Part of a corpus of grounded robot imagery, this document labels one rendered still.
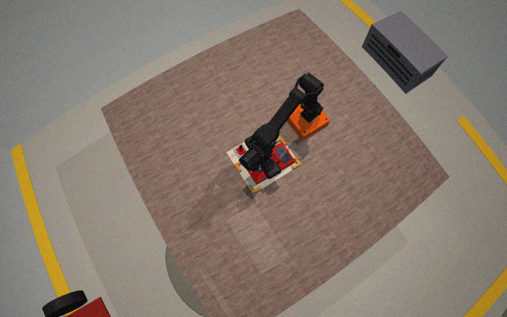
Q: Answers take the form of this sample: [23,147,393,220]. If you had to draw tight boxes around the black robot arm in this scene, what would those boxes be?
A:
[239,73,324,172]

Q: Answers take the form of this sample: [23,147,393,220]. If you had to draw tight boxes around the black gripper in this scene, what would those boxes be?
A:
[245,136,282,179]

